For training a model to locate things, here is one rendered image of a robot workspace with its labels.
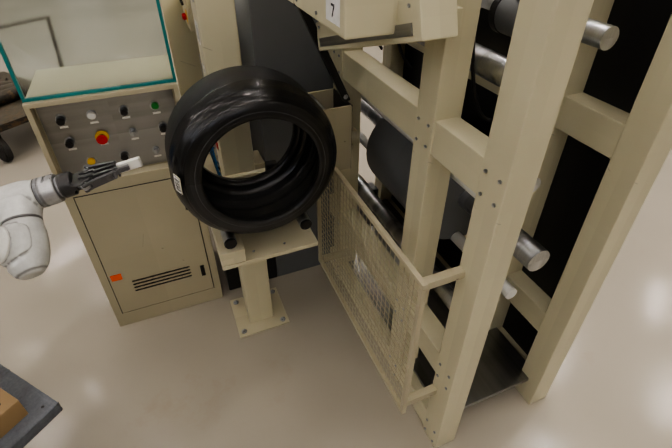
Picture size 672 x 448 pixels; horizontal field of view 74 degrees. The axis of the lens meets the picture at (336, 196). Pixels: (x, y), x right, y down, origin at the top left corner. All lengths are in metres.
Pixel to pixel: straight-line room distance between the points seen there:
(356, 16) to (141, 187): 1.37
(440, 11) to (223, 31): 0.83
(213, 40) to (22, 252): 0.87
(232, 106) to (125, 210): 1.02
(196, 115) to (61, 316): 1.81
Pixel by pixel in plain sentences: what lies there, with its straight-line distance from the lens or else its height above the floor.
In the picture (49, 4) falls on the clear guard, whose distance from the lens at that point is 1.91.
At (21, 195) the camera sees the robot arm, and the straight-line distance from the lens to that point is 1.54.
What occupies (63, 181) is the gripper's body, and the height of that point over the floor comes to 1.23.
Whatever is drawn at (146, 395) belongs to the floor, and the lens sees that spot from 2.41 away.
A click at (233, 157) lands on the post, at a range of 1.84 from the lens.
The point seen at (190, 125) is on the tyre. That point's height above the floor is 1.36.
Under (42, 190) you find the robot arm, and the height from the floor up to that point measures 1.22.
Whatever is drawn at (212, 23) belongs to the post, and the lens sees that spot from 1.65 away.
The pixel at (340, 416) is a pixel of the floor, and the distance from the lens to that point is 2.20.
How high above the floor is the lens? 1.95
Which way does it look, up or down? 36 degrees down
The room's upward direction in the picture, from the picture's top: straight up
